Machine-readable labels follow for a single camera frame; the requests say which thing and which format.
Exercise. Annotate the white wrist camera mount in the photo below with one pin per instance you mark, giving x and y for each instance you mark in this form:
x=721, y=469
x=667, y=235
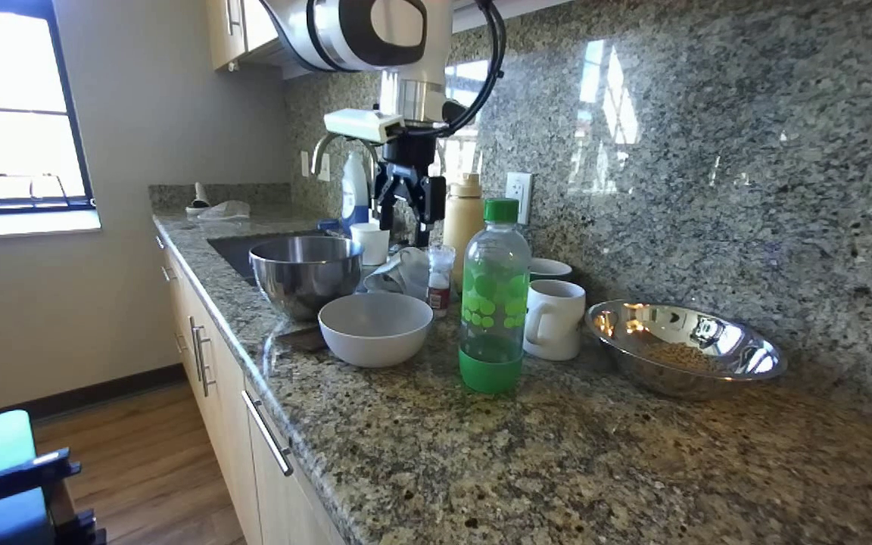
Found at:
x=362, y=126

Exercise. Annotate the white ceramic bowl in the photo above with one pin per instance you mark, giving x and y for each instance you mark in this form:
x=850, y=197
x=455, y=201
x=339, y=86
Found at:
x=376, y=332

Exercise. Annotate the white wall outlet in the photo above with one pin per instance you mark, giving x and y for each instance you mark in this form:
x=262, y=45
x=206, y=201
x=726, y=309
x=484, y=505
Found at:
x=518, y=191

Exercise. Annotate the lower wood cabinets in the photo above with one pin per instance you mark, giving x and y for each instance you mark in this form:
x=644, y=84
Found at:
x=227, y=426

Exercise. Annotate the shallow steel bowl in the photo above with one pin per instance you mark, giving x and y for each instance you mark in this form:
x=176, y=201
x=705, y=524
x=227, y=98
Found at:
x=683, y=351

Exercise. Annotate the deep steel mixing bowl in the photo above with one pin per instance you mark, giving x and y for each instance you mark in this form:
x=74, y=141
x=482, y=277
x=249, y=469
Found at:
x=303, y=277

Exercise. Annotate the beige squeeze bottle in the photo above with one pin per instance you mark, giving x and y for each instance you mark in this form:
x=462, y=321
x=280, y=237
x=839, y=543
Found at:
x=466, y=229

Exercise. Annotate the white cartoon print mug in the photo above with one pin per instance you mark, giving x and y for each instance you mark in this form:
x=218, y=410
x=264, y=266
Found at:
x=555, y=321

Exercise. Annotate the blue sponge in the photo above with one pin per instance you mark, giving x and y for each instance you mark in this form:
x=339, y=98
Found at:
x=335, y=225

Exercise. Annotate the green plastic soda bottle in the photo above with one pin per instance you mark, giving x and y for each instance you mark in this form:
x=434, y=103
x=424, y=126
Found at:
x=495, y=303

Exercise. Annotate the blue clamp red tip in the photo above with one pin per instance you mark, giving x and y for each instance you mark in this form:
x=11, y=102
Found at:
x=13, y=481

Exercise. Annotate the steel kitchen sink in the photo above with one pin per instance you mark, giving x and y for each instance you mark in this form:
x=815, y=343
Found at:
x=239, y=246

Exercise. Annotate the window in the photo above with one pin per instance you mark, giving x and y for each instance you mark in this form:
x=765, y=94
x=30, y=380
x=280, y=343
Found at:
x=13, y=102

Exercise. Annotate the clear plastic bag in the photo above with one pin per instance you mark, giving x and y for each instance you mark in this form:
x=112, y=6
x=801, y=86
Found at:
x=408, y=273

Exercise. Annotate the tall white cup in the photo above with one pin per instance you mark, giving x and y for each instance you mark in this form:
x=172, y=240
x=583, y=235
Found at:
x=369, y=246

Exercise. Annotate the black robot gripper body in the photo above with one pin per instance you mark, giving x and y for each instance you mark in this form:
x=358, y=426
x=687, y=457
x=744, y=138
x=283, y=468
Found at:
x=409, y=167

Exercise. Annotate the upper wood cabinet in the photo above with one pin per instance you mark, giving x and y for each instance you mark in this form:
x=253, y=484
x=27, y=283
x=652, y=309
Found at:
x=536, y=6
x=239, y=35

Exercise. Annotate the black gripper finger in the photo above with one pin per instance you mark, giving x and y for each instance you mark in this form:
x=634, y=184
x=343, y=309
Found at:
x=434, y=212
x=385, y=201

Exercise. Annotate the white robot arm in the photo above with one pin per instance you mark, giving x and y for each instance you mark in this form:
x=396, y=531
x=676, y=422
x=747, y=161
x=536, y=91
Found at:
x=335, y=30

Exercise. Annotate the soap dispenser bottle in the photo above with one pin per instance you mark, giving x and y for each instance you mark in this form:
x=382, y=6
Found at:
x=352, y=186

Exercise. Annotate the chrome faucet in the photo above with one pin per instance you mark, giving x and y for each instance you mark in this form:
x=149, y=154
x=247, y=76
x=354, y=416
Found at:
x=329, y=142

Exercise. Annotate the small clear plastic bottle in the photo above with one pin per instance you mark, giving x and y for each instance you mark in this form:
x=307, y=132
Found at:
x=440, y=281

